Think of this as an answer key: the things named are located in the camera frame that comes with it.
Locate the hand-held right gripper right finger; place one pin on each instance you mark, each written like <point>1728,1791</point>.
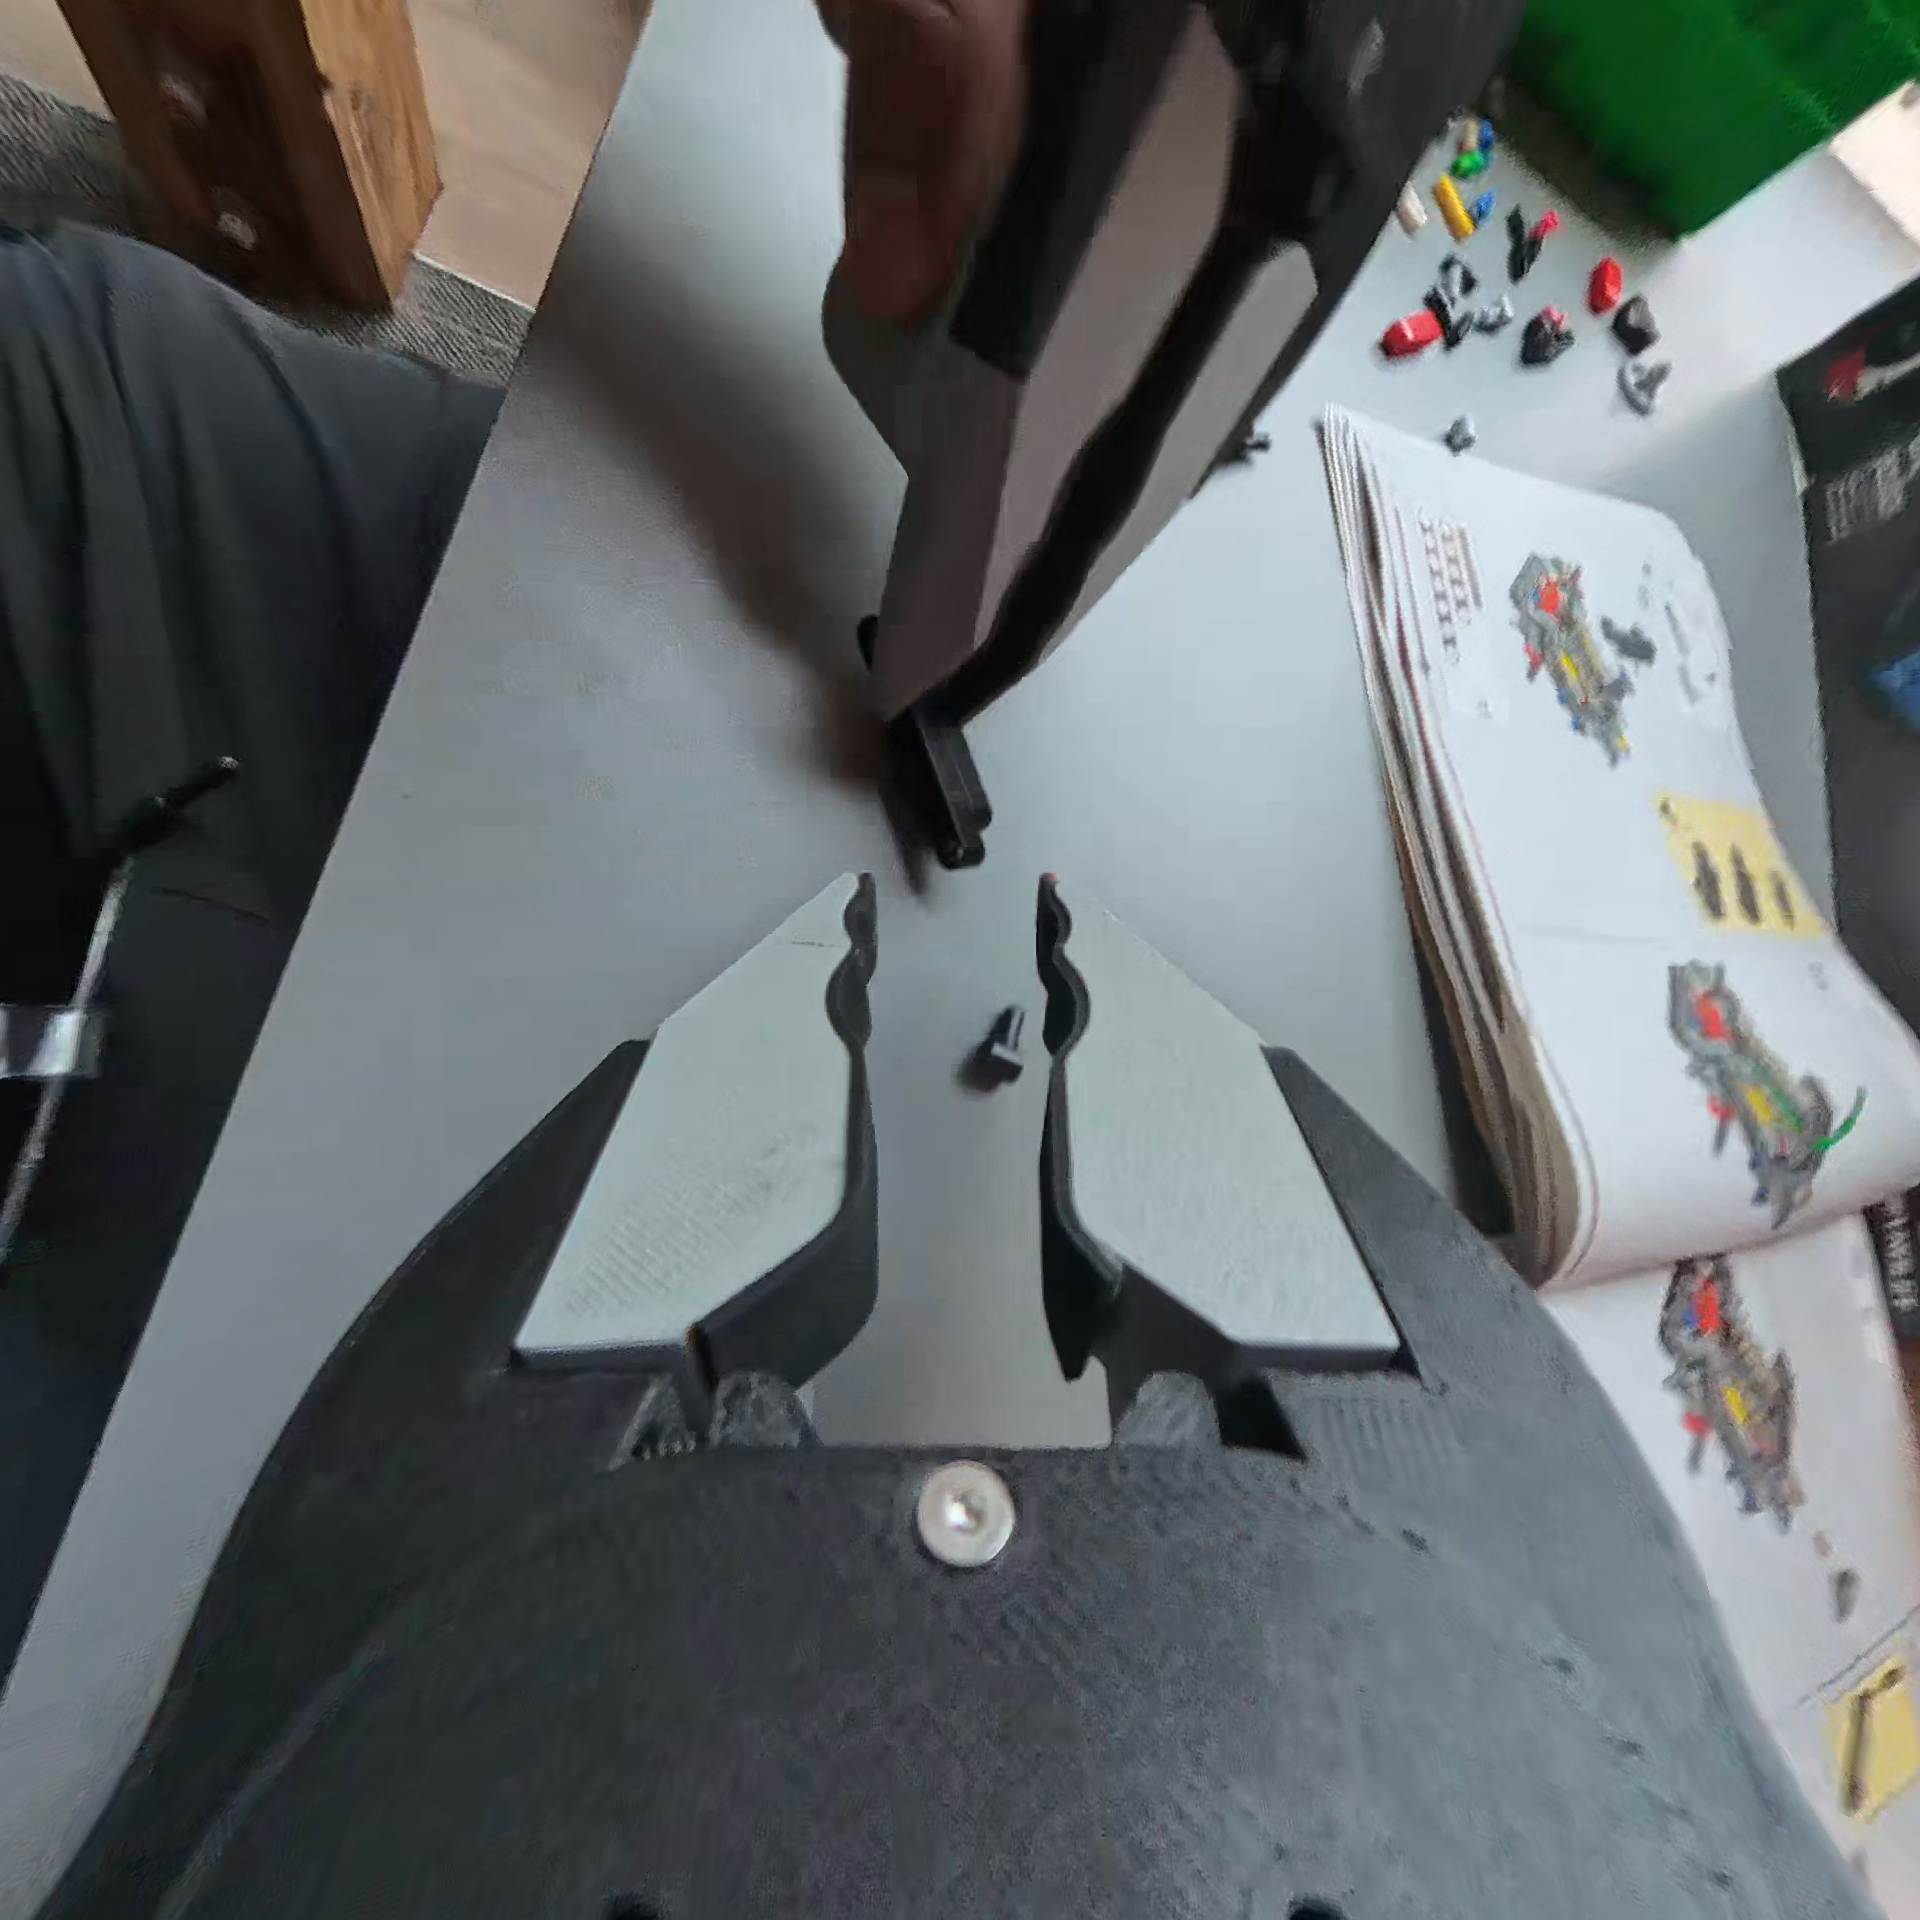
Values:
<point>1214,1184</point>

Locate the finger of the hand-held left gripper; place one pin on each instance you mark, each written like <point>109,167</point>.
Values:
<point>1020,525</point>

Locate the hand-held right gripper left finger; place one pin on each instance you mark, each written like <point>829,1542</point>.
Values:
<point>722,1156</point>

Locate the small black lego pin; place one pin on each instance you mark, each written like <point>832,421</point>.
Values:
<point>996,1050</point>

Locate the black lego beam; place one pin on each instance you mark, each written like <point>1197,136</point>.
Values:
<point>938,787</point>

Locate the pile of small lego pieces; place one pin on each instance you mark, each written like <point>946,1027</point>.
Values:
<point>1406,332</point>

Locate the lego instruction booklet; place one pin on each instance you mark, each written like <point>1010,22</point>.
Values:
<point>1576,840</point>

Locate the lego set box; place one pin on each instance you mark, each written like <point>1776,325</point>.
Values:
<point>1861,599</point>

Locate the person's left hand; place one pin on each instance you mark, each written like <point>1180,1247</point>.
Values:
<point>915,136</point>

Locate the green plastic bin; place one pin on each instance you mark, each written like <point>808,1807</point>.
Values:
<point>1694,107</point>

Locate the person's dark clothing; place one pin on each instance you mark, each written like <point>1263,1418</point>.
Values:
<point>182,599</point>

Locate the wooden post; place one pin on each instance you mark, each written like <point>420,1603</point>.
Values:
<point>255,120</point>

